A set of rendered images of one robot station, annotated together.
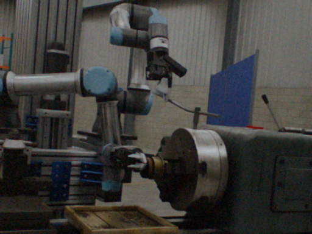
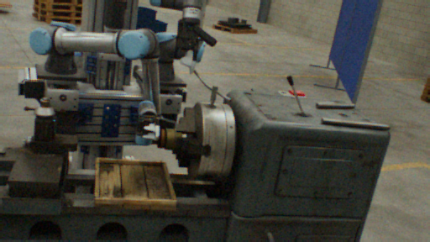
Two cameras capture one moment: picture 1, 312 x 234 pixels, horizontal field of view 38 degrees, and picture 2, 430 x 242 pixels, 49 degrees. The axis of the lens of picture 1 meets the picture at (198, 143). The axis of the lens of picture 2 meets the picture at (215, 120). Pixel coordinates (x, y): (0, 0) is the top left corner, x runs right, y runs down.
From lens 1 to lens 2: 0.64 m
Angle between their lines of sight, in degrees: 20
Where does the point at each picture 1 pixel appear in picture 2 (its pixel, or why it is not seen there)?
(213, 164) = (217, 148)
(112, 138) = (150, 93)
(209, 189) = (212, 169)
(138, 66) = not seen: hidden behind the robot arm
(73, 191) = (123, 129)
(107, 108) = (147, 65)
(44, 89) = (86, 48)
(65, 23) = not seen: outside the picture
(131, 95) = not seen: hidden behind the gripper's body
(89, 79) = (123, 44)
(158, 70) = (185, 43)
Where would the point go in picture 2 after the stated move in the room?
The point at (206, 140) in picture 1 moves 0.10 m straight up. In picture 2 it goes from (216, 122) to (220, 97)
